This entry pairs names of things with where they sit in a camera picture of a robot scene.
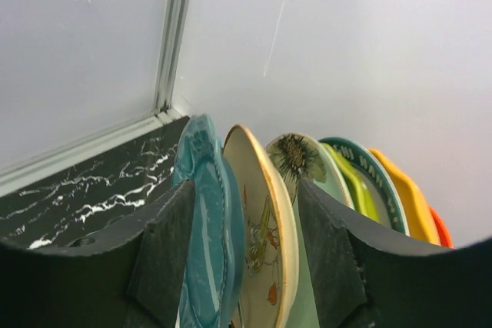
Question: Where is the left aluminium corner post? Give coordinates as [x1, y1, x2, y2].
[154, 0, 189, 114]

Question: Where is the yellow dotted scalloped plate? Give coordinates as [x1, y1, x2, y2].
[369, 148, 440, 245]

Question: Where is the mint plate flower print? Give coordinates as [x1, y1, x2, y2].
[266, 133, 354, 328]

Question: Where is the teal scalloped plate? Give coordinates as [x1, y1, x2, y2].
[172, 114, 245, 327]

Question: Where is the beige plate bird print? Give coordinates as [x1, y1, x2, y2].
[223, 124, 299, 327]

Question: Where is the aluminium rail frame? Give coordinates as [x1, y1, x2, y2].
[1, 108, 183, 196]

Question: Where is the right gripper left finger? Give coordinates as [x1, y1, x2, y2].
[1, 180, 195, 327]

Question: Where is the white plate green rim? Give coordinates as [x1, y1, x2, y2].
[320, 137, 411, 236]

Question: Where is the orange red plate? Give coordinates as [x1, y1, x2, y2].
[429, 207, 454, 249]

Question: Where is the green dotted scalloped plate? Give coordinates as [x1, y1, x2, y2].
[323, 143, 381, 222]

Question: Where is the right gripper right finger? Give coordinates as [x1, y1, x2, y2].
[298, 181, 491, 327]

